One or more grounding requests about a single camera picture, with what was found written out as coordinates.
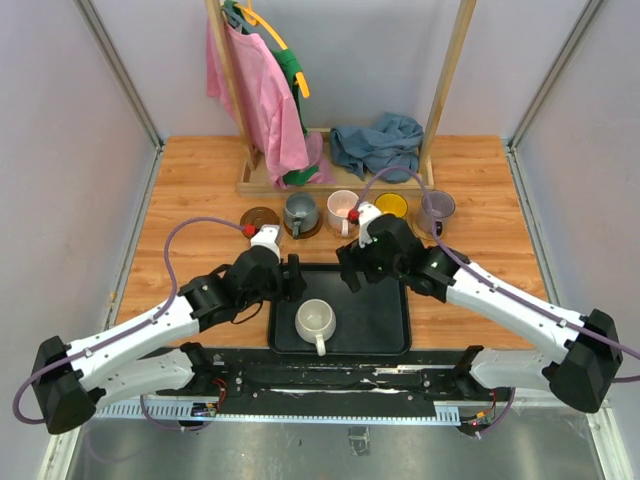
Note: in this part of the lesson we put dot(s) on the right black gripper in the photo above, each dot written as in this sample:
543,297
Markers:
348,262

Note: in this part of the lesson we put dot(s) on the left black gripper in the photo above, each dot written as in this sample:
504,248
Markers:
292,287

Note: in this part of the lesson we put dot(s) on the white ceramic mug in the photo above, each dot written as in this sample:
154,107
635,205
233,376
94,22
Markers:
315,323

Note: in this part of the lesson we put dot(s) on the pink ceramic mug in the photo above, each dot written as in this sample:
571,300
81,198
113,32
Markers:
340,203

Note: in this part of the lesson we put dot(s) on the grey ceramic mug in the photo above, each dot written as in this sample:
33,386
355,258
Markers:
300,212

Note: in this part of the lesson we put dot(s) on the yellow glass mug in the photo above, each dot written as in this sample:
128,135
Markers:
392,203

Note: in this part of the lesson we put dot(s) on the purple glass cup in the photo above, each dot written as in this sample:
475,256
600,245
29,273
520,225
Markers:
438,203

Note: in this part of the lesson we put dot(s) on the woven rattan coaster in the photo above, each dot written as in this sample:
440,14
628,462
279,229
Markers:
341,228

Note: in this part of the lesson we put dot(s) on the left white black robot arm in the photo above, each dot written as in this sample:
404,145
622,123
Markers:
72,381

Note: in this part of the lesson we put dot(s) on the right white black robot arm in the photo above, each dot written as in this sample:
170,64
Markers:
573,356

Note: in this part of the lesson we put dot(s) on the black plastic tray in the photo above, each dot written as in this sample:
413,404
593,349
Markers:
373,321

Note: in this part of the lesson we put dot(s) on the wooden clothes rack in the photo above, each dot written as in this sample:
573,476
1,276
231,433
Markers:
282,154

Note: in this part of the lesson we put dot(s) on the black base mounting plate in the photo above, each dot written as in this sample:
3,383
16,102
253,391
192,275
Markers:
438,375

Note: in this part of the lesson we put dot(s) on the blue crumpled cloth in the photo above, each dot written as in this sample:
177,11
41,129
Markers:
393,140

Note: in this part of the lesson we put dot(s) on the pink shirt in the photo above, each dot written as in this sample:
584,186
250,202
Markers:
265,100

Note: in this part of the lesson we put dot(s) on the green garment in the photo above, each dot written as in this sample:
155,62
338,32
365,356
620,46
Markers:
295,75

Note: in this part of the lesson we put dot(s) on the yellow clothes hanger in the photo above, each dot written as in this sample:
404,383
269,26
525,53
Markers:
256,19

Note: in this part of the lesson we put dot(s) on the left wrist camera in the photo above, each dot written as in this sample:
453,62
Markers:
269,237

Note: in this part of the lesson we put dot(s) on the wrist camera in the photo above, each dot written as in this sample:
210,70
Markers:
269,237
367,213

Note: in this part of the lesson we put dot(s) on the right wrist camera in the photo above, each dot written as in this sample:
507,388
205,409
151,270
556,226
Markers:
367,213

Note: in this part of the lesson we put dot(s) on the grey slotted cable duct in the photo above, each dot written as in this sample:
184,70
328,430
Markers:
402,410

